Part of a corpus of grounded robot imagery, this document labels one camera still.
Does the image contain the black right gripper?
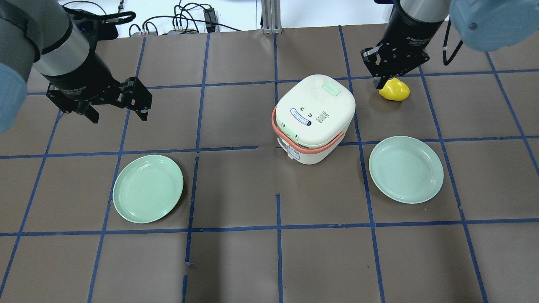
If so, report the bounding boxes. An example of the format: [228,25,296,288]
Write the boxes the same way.
[360,42,430,90]

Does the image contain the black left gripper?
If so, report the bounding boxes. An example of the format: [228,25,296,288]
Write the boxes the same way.
[46,77,152,123]

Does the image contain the white rice cooker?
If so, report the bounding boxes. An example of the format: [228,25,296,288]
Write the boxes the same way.
[271,74,356,165]

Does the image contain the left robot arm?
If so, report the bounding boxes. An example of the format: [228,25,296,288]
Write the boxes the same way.
[0,0,152,133]

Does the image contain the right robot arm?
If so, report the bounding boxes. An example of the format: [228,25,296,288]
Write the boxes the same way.
[360,0,539,90]

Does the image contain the green plate near right arm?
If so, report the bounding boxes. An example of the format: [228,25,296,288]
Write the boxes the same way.
[369,136,444,205]

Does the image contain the green plate near left arm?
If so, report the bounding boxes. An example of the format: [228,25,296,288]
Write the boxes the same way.
[112,154,184,224]

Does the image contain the yellow toy bell pepper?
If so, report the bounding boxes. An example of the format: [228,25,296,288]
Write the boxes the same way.
[379,78,410,102]

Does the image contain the black cables bundle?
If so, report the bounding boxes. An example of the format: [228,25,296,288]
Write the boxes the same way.
[128,0,243,37]

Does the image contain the aluminium frame post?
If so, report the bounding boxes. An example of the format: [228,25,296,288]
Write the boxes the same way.
[261,0,283,35]

